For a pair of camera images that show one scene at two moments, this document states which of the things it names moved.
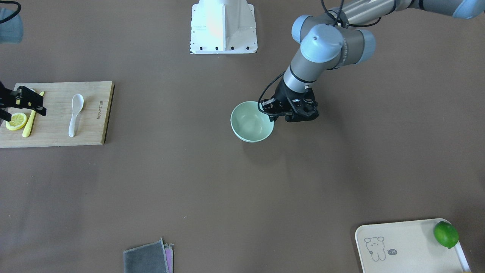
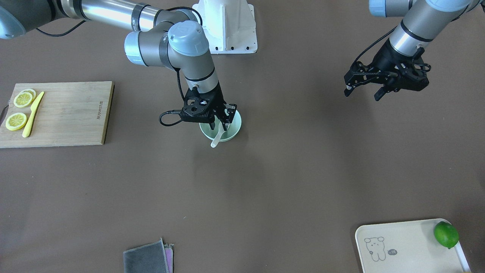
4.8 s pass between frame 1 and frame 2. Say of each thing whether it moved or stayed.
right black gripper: moved
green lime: stayed
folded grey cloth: stayed
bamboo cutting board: stayed
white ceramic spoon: moved
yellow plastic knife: stayed
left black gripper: moved
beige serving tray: stayed
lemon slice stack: stayed
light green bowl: moved
